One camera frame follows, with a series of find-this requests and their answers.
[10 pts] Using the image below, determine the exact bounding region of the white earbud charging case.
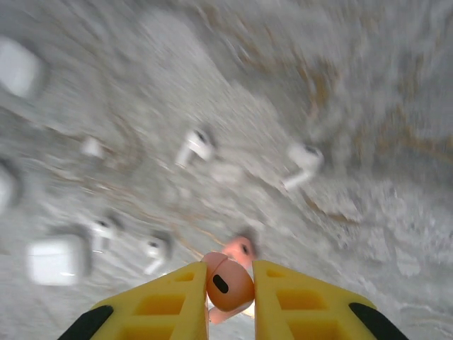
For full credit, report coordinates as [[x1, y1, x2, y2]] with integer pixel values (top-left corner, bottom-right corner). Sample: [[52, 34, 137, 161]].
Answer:
[[0, 166, 17, 215], [27, 235, 89, 286], [0, 37, 42, 98]]

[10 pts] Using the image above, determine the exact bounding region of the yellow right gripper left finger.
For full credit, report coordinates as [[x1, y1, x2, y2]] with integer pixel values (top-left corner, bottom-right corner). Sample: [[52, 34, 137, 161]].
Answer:
[[56, 261, 209, 340]]

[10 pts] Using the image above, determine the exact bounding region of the white wireless earbud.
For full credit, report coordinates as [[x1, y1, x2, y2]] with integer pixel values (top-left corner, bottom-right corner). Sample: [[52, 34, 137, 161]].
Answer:
[[86, 217, 120, 252], [143, 237, 171, 276], [175, 129, 216, 167], [81, 136, 103, 159], [281, 143, 325, 191]]

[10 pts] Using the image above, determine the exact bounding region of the pink wireless earbud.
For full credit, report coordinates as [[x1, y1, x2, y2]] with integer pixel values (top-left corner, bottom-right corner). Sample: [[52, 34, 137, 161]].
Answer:
[[201, 251, 256, 325], [222, 236, 254, 265]]

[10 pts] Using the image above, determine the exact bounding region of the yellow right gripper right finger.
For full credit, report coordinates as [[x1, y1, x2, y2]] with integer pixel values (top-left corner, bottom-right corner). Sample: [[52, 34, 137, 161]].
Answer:
[[253, 259, 411, 340]]

